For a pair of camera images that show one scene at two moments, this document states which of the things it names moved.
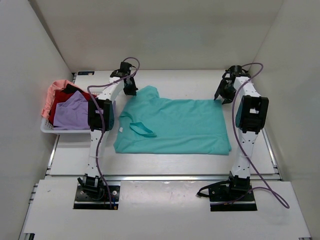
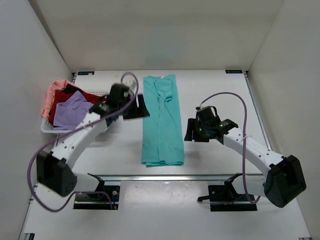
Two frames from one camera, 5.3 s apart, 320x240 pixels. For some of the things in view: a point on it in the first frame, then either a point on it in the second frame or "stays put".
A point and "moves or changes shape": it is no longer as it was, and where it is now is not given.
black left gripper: [132, 92] to [140, 110]
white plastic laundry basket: [47, 127] stays put
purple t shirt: [72, 114] stays put
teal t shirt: [149, 124] moves or changes shape
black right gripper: [227, 98] to [192, 124]
